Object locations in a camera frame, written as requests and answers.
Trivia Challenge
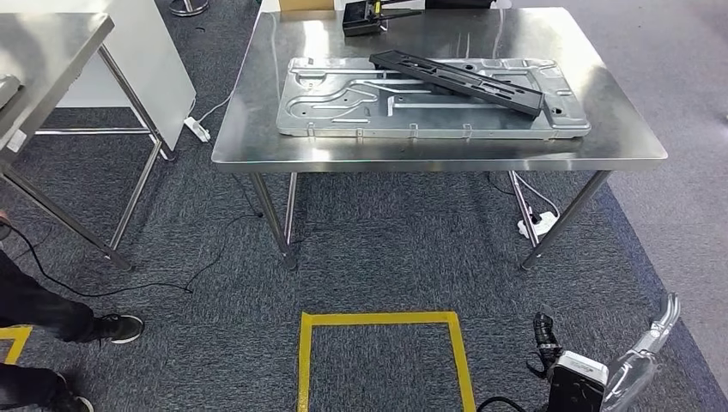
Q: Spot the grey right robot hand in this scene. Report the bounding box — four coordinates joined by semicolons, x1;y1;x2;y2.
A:
525;293;682;412

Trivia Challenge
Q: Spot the black plastic plate part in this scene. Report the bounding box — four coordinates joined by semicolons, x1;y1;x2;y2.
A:
368;49;546;119

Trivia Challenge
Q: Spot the steel workbench table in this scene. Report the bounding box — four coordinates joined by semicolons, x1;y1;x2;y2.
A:
210;6;670;271

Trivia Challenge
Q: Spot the white power strip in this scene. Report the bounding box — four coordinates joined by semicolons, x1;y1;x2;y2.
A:
516;211;559;239
183;116;212;143

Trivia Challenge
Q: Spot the yellow floor tape square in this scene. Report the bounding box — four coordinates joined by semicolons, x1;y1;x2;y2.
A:
296;311;477;412
0;324;33;366

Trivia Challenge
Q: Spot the large stamped steel panel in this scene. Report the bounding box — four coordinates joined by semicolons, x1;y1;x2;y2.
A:
276;55;592;141

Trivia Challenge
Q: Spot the black case yellow label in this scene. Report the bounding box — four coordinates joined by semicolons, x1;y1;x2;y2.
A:
425;0;494;9

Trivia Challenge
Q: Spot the black box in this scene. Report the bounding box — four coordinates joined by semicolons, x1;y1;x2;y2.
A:
342;0;425;38

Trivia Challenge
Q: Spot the brown cardboard box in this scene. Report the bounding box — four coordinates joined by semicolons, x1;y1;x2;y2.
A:
277;0;337;13

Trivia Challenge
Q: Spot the white board panel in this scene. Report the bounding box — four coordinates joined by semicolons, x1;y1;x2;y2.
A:
0;0;198;162

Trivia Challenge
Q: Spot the chrome round stand base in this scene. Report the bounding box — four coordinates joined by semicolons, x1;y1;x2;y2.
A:
168;0;210;17

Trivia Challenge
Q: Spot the person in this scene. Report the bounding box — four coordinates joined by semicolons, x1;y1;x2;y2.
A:
0;213;145;412

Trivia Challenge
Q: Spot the steel side table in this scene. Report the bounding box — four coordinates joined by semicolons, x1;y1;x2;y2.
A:
0;12;173;272

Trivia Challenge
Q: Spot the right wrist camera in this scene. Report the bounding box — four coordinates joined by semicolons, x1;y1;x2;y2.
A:
547;350;610;412

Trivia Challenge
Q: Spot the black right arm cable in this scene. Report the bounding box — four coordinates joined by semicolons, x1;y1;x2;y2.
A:
476;396;530;412

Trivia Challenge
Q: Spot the white power cord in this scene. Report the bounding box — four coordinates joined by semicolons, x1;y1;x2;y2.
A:
196;90;235;124

